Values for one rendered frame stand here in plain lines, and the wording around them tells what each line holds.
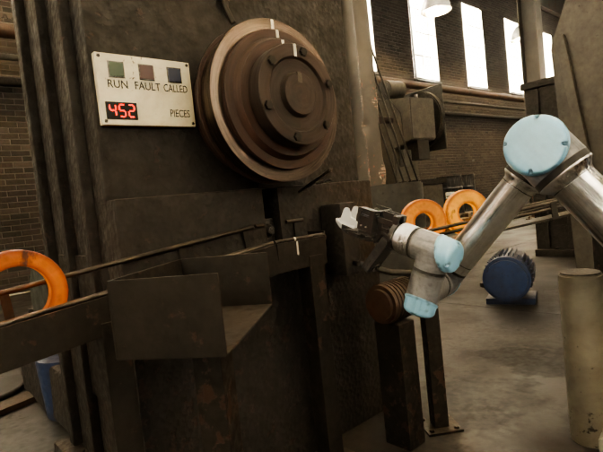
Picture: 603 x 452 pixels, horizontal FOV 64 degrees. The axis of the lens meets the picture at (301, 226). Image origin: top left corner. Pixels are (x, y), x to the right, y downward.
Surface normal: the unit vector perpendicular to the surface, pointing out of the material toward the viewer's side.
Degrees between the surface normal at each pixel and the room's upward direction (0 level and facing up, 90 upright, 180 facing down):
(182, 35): 90
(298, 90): 90
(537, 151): 81
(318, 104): 90
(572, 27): 90
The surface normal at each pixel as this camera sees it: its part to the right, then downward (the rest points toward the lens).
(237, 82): -0.38, -0.07
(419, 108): 0.58, 0.01
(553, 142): -0.62, -0.04
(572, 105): -0.88, 0.12
